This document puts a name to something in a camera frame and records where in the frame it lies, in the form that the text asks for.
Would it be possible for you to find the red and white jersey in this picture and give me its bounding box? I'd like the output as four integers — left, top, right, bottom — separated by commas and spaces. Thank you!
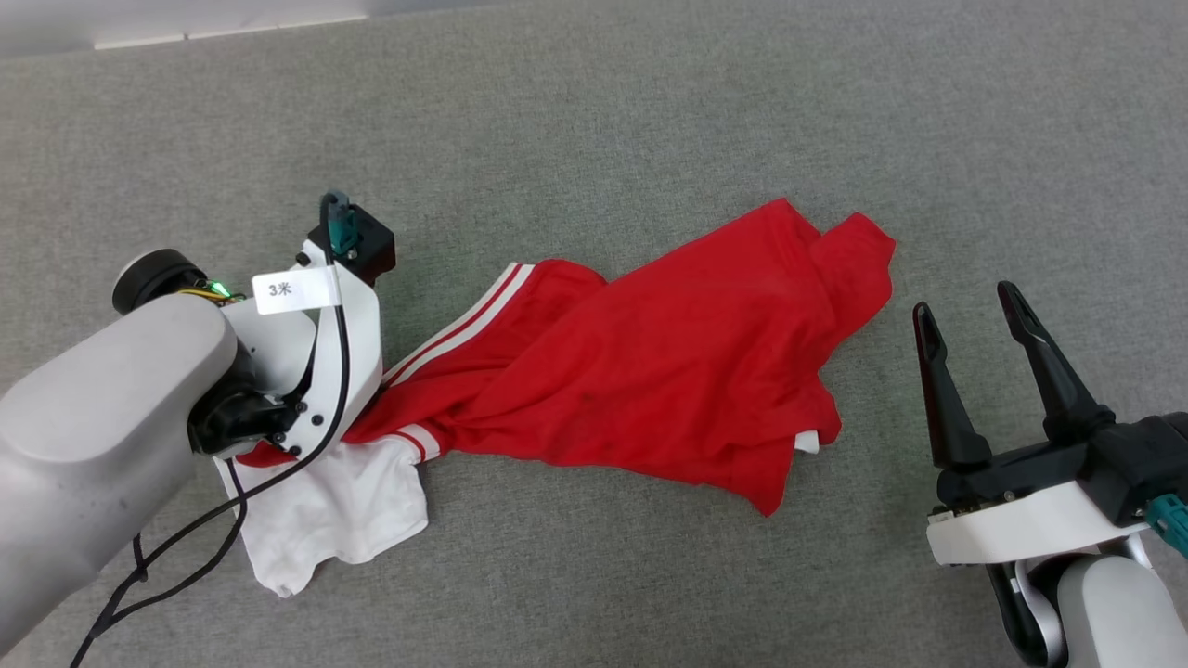
215, 198, 897, 599

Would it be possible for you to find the white paper label tag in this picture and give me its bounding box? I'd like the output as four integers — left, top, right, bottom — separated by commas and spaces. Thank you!
252, 267, 337, 316

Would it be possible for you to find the grey fabric sofa seat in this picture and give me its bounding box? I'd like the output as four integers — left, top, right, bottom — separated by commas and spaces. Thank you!
0, 0, 1188, 668

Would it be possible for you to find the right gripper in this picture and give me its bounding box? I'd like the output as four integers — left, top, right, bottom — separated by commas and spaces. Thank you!
912, 281, 1154, 568

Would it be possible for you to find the teal camera connector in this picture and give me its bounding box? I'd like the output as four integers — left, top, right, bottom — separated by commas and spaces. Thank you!
320, 190, 361, 259
1146, 495, 1188, 558

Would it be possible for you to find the pale wall baseboard strip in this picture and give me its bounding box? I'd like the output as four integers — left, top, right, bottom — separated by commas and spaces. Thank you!
93, 13, 372, 52

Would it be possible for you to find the thin black cable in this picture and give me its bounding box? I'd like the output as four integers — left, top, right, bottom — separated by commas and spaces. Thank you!
70, 197, 352, 668
102, 456, 249, 624

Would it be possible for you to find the teal right camera connector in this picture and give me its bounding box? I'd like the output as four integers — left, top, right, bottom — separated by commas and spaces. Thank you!
1146, 495, 1188, 558

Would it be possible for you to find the teal left camera connector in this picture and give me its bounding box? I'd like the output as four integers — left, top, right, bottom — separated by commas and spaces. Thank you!
320, 190, 361, 259

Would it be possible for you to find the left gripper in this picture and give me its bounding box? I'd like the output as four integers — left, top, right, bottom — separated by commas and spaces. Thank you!
111, 237, 384, 465

